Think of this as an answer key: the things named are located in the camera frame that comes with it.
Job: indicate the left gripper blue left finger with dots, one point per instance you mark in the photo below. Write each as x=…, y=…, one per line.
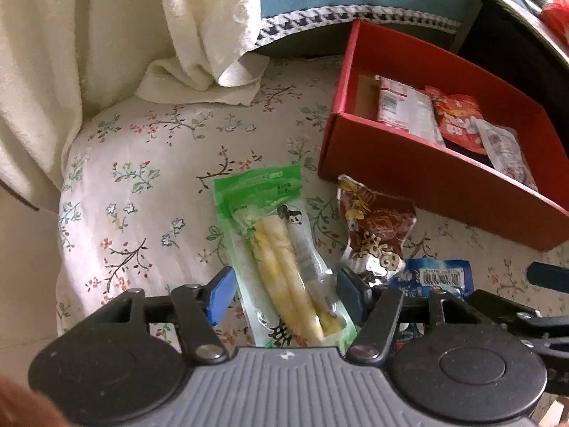
x=198, y=309

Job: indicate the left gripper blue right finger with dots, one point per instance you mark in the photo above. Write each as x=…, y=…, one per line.
x=375, y=310

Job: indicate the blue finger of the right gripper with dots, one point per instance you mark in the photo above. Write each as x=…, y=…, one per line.
x=550, y=332
x=549, y=276

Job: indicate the blue snack bag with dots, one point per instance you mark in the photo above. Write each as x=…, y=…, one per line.
x=420, y=275

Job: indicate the green bamboo shoot packet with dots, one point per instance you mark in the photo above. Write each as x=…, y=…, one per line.
x=287, y=290

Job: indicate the brown snack bag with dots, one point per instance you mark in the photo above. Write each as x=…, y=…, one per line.
x=377, y=225

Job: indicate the white red snack packet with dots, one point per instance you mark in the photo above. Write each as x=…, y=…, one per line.
x=504, y=152

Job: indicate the red snack bag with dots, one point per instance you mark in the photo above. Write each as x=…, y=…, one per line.
x=456, y=116

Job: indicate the white long snack packet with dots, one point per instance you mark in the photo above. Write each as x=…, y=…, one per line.
x=405, y=108

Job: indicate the left hand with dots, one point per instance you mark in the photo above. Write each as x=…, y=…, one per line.
x=21, y=407

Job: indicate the red cardboard box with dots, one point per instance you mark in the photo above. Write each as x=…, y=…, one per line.
x=438, y=179

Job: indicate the dark coffee table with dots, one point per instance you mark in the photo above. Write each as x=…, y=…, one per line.
x=506, y=39

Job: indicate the red plastic bag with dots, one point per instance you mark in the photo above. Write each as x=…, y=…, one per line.
x=556, y=17

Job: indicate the cream white blanket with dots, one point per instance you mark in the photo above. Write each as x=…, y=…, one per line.
x=63, y=61

